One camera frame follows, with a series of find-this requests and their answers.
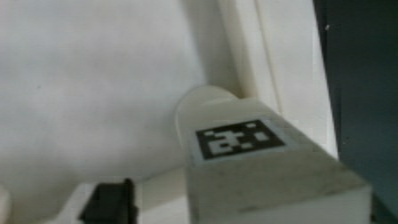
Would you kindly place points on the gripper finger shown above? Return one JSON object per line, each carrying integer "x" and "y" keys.
{"x": 100, "y": 204}

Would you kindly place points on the white leg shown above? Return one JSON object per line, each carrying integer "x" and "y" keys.
{"x": 263, "y": 177}

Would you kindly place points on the white square table top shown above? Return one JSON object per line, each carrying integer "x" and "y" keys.
{"x": 101, "y": 59}

